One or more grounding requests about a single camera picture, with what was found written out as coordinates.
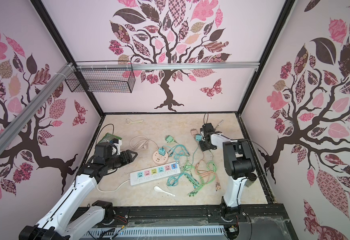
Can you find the green USB charger plug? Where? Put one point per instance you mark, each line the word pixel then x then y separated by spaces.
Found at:
pixel 169 139

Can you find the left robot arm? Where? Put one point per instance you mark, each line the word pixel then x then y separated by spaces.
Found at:
pixel 57 224

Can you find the white multicolour power strip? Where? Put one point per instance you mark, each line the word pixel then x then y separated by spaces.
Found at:
pixel 154 173

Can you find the glass jar black lid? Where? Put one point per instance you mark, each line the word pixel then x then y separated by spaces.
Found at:
pixel 251 178

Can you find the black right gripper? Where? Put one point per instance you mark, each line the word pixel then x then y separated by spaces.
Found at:
pixel 203 146

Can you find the light green charger plug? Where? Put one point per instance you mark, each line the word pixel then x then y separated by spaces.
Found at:
pixel 198 137

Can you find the aluminium rail left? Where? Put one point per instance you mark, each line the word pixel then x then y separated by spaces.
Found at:
pixel 15 127

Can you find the round pink power socket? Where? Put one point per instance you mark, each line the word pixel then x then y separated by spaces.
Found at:
pixel 159 159

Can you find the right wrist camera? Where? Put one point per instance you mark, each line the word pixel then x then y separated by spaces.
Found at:
pixel 206 130

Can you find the pale yellow peeler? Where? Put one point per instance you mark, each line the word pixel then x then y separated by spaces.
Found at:
pixel 129 121

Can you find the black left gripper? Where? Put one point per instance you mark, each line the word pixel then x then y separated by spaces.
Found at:
pixel 127 158

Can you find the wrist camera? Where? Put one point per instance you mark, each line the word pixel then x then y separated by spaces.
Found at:
pixel 115 147
pixel 206 130

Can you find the black wire basket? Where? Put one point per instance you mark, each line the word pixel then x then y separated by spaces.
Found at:
pixel 102 77

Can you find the white ceramic spoon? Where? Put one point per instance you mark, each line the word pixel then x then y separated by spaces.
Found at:
pixel 158 189

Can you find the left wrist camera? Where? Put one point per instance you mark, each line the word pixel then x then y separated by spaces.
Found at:
pixel 115 147

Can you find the green snack packet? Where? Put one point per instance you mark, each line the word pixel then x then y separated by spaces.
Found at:
pixel 108 138

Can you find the teal USB charger plug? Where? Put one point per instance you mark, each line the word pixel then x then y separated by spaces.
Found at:
pixel 162 151

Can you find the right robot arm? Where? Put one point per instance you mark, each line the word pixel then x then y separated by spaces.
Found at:
pixel 239 165

